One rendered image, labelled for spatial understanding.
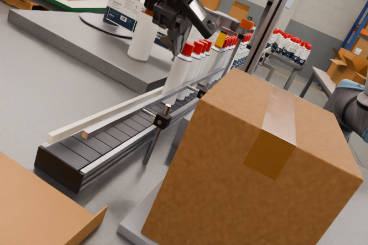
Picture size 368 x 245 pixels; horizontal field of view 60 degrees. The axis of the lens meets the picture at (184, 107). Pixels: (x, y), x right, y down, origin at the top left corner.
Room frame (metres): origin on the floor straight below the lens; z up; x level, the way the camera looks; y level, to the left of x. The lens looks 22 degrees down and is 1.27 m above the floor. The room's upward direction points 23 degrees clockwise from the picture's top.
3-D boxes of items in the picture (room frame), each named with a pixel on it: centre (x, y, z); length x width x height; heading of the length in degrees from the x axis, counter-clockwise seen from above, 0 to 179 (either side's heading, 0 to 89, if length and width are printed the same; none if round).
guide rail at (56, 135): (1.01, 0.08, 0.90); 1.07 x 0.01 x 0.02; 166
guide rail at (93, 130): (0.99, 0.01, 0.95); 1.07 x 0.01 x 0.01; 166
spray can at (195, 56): (1.02, 0.04, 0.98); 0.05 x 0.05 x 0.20
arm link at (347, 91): (1.02, -0.49, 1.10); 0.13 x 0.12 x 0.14; 15
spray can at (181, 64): (0.95, 0.06, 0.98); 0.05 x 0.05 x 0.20
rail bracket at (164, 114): (0.66, 0.05, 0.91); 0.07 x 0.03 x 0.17; 76
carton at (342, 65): (3.81, -1.59, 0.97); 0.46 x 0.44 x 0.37; 178
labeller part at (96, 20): (1.60, 0.51, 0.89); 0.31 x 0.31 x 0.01
